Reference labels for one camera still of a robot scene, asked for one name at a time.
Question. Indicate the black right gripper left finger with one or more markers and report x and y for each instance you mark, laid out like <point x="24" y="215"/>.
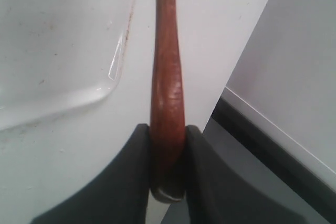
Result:
<point x="119" y="194"/>

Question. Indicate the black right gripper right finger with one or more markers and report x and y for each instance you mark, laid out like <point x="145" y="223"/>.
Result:
<point x="216" y="194"/>

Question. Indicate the brown wooden spoon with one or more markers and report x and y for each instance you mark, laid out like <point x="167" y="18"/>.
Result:
<point x="167" y="120"/>

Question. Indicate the white plastic tray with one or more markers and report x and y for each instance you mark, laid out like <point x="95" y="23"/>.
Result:
<point x="57" y="55"/>

